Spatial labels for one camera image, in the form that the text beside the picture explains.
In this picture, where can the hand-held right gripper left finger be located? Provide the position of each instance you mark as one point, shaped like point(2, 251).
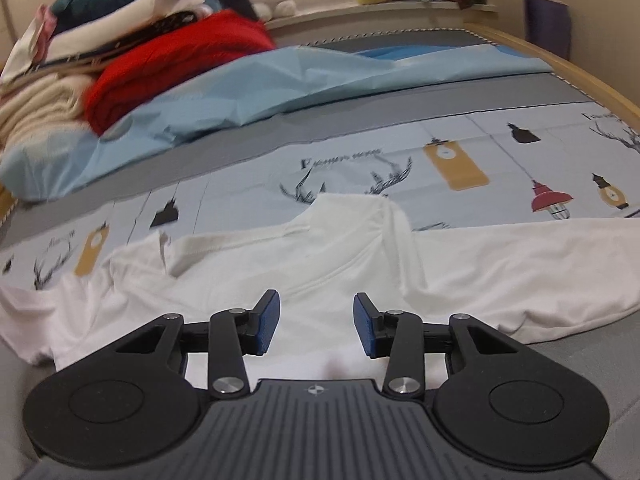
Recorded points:
point(270, 322)

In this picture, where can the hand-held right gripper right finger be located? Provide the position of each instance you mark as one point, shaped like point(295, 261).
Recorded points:
point(361, 325)

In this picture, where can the white shirt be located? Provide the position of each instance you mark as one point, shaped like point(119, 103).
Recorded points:
point(350, 260)

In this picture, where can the printed bed sheet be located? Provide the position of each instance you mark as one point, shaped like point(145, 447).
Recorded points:
point(475, 135)

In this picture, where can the light blue blanket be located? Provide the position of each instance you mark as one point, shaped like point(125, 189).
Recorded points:
point(250, 90)

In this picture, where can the grey table mat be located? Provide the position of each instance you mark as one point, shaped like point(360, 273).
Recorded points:
point(450, 92)

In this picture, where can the red knitted sweater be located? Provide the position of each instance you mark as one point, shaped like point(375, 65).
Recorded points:
point(165, 70)

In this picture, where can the window sill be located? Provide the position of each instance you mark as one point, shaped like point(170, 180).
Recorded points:
point(350, 12)

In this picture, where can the black patterned garment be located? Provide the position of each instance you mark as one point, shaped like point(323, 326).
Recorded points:
point(150, 27)

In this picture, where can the cream knitted sweater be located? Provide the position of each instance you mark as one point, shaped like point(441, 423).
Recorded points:
point(35, 105)

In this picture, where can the white folded garment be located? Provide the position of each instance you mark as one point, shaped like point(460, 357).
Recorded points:
point(125, 15)

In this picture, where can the dark purple box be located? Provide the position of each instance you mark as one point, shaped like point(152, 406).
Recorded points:
point(547, 25)

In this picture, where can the wooden bed frame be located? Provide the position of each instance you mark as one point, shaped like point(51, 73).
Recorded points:
point(575, 70)

